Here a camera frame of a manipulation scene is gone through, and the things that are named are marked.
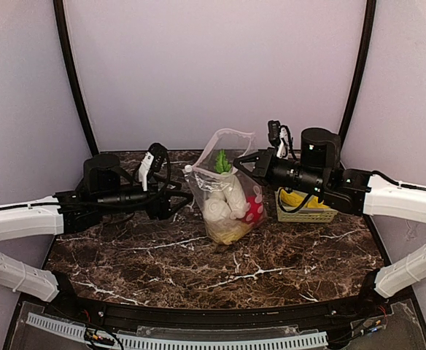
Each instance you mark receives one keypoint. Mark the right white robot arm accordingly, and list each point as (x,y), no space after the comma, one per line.
(317,172)

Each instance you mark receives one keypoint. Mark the right black frame post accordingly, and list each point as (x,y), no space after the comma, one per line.
(362,55)

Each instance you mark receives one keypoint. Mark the white slotted cable duct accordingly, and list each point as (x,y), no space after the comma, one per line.
(168,338)

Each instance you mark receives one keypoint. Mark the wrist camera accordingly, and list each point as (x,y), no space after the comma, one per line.
(281,139)
(152,162)

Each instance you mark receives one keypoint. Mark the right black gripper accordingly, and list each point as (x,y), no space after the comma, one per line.
(266,168)

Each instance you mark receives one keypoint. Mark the left black frame post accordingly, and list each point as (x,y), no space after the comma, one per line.
(71,72)

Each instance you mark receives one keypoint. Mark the grey toy mushroom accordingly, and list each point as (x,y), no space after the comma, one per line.
(216,209)

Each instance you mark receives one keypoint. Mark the black front table rail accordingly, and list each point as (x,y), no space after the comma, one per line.
(193,302)

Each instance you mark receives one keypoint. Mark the toy napa cabbage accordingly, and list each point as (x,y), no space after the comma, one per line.
(229,233)

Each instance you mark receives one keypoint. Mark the white toy radish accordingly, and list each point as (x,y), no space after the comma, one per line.
(231,186)

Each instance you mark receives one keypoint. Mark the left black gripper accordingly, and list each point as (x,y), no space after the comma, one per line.
(154,203)

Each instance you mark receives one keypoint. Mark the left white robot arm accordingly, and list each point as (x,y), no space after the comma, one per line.
(106,189)

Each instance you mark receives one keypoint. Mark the red toy pepper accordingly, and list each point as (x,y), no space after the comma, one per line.
(255,211)

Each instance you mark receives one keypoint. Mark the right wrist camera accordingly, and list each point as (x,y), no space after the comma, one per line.
(281,139)

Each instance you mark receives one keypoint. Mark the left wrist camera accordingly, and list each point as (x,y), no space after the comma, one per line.
(152,162)

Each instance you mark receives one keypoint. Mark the clear zip top bag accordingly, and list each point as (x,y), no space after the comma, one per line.
(202,178)

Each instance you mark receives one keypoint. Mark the green perforated plastic basket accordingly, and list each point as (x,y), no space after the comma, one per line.
(303,215)

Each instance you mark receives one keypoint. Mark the yellow toy corn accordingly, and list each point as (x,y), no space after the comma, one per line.
(293,199)

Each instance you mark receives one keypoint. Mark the black frame post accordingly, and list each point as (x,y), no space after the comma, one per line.
(71,72)
(362,55)

